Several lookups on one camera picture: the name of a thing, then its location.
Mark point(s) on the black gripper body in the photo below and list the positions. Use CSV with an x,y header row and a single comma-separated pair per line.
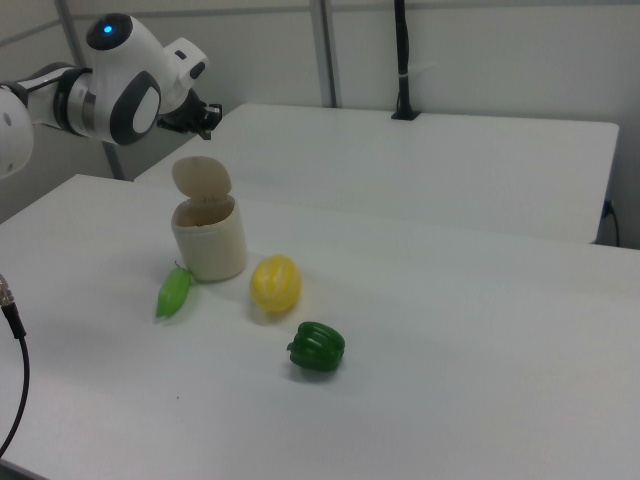
x,y
182,120

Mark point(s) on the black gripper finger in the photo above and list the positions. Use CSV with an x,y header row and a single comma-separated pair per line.
x,y
205,133
213,112

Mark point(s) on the beige garbage bin with lid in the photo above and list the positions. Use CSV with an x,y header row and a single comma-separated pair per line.
x,y
215,245

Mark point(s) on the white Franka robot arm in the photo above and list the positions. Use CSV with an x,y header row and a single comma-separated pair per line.
x,y
125,60

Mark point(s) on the light green toy pea pod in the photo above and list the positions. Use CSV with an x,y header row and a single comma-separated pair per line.
x,y
172,295

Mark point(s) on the yellow striped toy melon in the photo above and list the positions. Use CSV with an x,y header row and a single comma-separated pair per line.
x,y
275,284

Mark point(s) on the green toy bell pepper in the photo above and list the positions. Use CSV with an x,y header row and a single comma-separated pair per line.
x,y
317,347

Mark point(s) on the black camera pole with clamp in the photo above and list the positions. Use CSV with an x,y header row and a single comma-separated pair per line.
x,y
402,50

